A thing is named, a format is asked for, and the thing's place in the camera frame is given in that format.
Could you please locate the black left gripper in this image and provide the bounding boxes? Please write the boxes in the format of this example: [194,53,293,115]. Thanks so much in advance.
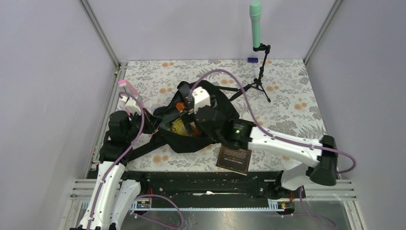
[125,107,163,141]

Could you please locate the black student backpack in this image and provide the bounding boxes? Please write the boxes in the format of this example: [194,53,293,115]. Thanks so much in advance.
[128,80,255,161]

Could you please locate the yellow snack packet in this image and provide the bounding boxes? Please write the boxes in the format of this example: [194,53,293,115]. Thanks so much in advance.
[171,118,189,136]

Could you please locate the orange book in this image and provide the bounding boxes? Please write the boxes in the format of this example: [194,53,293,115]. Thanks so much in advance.
[175,102,188,113]

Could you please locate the dark brown book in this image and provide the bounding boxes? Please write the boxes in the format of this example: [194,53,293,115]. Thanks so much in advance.
[216,146,252,176]

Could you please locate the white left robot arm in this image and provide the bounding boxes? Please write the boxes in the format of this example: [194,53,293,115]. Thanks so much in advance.
[75,109,154,230]

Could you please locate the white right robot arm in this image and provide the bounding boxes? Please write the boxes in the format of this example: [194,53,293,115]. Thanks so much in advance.
[194,106,338,197]

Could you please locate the floral table mat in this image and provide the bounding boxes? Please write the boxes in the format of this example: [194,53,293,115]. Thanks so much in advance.
[119,59,338,173]

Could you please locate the black microphone tripod stand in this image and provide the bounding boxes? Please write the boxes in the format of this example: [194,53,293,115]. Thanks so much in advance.
[244,43,271,103]

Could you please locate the small blue block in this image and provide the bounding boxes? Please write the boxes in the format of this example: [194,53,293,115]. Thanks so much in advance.
[247,57,259,63]

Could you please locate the mint green microphone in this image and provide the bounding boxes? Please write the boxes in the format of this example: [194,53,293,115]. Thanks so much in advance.
[249,0,262,51]

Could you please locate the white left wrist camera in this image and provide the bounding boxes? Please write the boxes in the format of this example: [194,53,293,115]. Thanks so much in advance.
[121,98,141,115]

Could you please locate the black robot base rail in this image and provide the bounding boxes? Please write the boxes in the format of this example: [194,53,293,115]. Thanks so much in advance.
[122,171,305,211]

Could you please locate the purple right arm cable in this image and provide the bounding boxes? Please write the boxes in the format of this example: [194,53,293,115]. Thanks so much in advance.
[188,69,358,174]

